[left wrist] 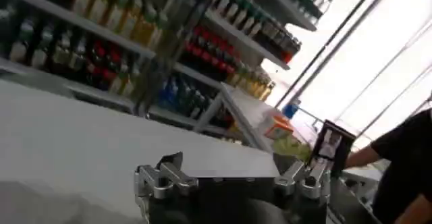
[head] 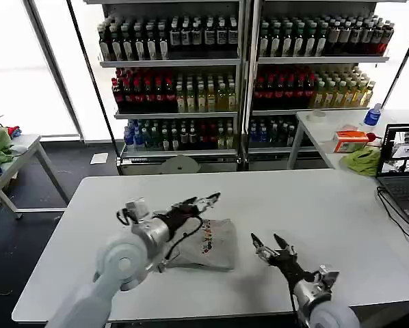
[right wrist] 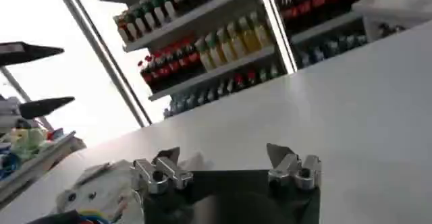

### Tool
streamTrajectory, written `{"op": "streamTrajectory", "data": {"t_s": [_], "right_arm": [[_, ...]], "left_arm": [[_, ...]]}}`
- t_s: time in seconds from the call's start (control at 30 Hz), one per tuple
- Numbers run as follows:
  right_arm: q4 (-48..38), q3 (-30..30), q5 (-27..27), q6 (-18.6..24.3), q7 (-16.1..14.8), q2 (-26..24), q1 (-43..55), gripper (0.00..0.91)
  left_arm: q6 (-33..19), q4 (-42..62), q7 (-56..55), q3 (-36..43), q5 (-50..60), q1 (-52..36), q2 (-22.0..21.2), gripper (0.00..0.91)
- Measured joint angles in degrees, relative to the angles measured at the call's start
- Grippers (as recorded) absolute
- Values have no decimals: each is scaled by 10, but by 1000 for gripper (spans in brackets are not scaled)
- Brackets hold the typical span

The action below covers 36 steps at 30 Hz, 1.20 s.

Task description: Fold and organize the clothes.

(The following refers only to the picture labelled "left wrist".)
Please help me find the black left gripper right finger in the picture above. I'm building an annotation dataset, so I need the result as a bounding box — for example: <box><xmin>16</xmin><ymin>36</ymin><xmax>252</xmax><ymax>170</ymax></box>
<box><xmin>273</xmin><ymin>157</ymin><xmax>332</xmax><ymax>203</ymax></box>

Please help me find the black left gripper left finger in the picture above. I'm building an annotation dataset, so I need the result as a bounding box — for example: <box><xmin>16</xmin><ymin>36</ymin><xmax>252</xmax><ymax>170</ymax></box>
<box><xmin>134</xmin><ymin>151</ymin><xmax>200</xmax><ymax>213</ymax></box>

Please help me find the green bundle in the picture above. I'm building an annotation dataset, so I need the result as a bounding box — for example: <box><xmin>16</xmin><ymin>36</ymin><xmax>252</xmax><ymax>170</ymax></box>
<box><xmin>272</xmin><ymin>135</ymin><xmax>313</xmax><ymax>163</ymax></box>

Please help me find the black rectangular device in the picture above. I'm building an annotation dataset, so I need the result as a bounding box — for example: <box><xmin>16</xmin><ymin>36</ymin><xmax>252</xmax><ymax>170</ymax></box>
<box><xmin>310</xmin><ymin>119</ymin><xmax>358</xmax><ymax>177</ymax></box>

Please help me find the orange and white box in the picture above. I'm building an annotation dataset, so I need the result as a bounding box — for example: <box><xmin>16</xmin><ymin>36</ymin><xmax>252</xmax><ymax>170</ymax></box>
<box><xmin>264</xmin><ymin>115</ymin><xmax>295</xmax><ymax>141</ymax></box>

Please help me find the white side table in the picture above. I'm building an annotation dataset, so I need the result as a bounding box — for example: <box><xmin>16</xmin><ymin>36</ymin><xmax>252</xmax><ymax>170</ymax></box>
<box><xmin>194</xmin><ymin>82</ymin><xmax>318</xmax><ymax>154</ymax></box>

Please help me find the person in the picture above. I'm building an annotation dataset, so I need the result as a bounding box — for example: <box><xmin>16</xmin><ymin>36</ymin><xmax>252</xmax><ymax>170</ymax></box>
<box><xmin>370</xmin><ymin>106</ymin><xmax>432</xmax><ymax>224</ymax></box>

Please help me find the shelf rack with bottles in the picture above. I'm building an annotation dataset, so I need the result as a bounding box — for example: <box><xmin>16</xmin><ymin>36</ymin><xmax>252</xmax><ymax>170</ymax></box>
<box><xmin>0</xmin><ymin>0</ymin><xmax>335</xmax><ymax>145</ymax></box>

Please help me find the dark window post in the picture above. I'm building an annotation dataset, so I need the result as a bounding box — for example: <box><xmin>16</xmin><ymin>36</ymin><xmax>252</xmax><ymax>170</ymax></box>
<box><xmin>275</xmin><ymin>0</ymin><xmax>384</xmax><ymax>109</ymax></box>

